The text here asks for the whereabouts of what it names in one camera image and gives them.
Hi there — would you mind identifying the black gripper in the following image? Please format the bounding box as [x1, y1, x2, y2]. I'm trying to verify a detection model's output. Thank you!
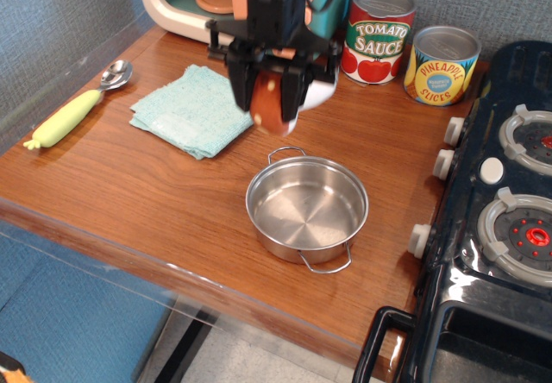
[205, 0, 340, 122]

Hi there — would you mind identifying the brown plush mushroom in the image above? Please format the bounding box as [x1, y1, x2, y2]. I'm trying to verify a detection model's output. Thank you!
[249, 72, 336, 136]

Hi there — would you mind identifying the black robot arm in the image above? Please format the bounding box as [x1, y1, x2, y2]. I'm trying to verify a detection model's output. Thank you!
[206, 0, 342, 123]

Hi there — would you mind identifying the teal folded cloth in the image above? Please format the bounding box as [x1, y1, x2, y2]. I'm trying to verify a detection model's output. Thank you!
[130, 65, 253, 160]

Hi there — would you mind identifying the toy microwave teal cream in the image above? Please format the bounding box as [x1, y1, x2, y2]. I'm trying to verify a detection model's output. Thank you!
[136, 0, 354, 60]

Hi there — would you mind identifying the tomato sauce can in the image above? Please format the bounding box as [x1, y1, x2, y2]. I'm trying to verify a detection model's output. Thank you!
[342, 0, 417, 85]

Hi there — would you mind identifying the pineapple slices can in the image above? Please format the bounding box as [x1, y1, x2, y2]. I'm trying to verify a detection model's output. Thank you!
[404, 26, 481, 107]

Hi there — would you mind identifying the black toy stove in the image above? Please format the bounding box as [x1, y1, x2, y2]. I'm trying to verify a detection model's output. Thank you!
[354, 41, 551, 382]

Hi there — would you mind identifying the orange object at corner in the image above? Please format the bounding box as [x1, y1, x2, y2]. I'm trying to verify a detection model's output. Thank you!
[0, 352, 34, 383]

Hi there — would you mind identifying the steel pot with handles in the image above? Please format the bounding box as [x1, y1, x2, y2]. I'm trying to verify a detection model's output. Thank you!
[245, 146, 369, 274]

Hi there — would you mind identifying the spoon with yellow-green handle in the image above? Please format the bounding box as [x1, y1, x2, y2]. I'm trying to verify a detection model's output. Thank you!
[23, 60, 133, 150]

